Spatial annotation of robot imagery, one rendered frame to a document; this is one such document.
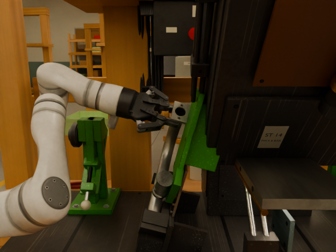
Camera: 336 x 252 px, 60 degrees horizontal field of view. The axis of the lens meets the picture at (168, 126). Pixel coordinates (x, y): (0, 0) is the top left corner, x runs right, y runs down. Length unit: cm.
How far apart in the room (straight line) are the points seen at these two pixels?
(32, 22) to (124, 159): 1148
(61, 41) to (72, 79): 1110
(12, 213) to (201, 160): 37
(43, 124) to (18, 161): 53
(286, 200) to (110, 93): 44
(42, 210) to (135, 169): 56
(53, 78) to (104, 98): 12
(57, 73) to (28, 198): 32
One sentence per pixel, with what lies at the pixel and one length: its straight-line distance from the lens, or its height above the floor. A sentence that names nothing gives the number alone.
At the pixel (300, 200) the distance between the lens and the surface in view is 51.
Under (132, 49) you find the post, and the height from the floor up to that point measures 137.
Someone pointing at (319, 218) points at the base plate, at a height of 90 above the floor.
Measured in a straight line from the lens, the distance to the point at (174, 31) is 86.
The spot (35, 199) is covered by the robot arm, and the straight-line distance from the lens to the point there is 53.
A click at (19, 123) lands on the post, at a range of 112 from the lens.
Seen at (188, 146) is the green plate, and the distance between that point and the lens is 62.
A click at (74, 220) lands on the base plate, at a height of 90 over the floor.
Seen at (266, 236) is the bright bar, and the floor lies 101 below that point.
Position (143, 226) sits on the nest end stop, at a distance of 70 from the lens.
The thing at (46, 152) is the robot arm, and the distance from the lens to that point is 59.
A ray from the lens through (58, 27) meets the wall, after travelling 1189.
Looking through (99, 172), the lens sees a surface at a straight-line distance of 90.
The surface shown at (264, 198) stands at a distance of 49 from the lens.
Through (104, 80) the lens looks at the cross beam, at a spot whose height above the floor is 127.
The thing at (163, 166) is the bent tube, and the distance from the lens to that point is 77.
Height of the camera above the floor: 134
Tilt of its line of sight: 13 degrees down
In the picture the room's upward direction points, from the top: straight up
